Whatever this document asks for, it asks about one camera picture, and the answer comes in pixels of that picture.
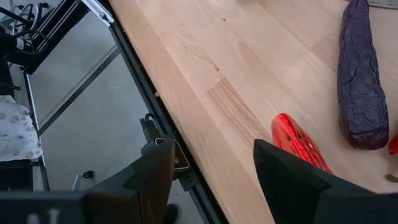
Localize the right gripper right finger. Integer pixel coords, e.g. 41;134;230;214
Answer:
253;139;398;224

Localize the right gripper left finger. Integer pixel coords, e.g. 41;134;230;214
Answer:
85;138;177;224

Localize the red watermelon slice with seeds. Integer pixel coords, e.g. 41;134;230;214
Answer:
271;113;333;175

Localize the purple sweet potato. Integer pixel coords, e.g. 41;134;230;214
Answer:
337;0;390;151

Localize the small red fruit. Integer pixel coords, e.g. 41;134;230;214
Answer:
387;133;398;156

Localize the grey metal floor bar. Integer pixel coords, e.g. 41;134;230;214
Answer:
36;44;121;137

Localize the patterned white cloth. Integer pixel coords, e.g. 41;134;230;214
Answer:
0;95;44;162

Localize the black equipment cart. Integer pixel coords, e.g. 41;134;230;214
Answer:
0;0;91;75

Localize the black table-edge camera mount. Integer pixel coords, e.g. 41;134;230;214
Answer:
139;113;200;192

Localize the small white floor bracket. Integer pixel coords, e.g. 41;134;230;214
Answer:
72;170;95;191

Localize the black table edge frame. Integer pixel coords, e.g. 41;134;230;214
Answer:
104;0;229;224

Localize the white metal frame leg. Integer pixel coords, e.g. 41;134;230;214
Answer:
23;73;50;191

